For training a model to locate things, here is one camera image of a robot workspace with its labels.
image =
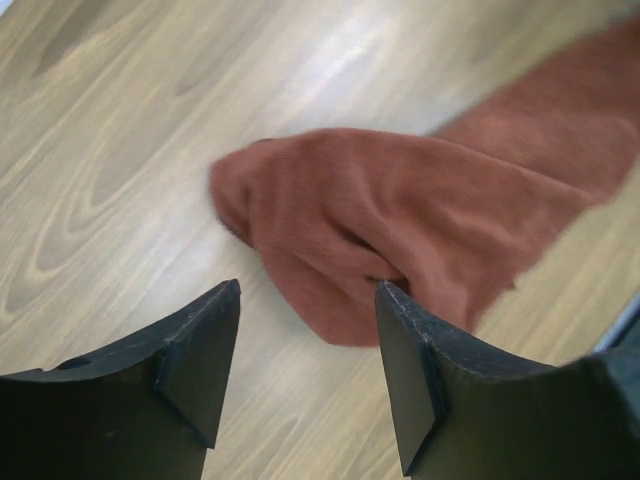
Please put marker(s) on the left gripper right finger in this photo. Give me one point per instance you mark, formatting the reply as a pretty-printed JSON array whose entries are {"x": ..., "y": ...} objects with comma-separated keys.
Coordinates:
[{"x": 465, "y": 409}]

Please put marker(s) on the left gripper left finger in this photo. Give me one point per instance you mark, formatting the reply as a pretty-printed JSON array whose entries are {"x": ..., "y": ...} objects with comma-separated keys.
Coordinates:
[{"x": 147, "y": 406}]

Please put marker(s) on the brown towel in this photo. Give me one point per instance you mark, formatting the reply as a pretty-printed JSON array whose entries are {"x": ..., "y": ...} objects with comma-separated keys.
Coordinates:
[{"x": 453, "y": 218}]

